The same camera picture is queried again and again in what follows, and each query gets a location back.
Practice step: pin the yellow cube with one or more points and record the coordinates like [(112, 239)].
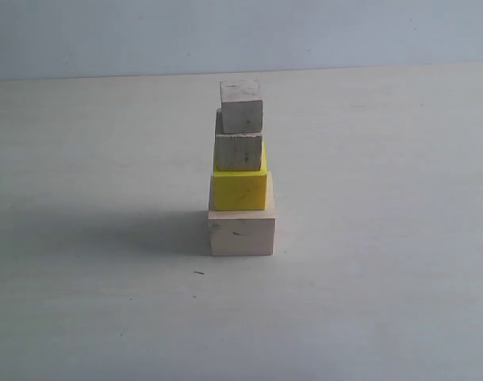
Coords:
[(241, 190)]

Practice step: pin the medium wooden cube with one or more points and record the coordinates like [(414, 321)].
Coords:
[(236, 151)]

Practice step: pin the large light wooden cube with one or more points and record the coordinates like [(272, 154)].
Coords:
[(243, 232)]

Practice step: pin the small wooden cube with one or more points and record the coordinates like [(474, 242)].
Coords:
[(241, 106)]

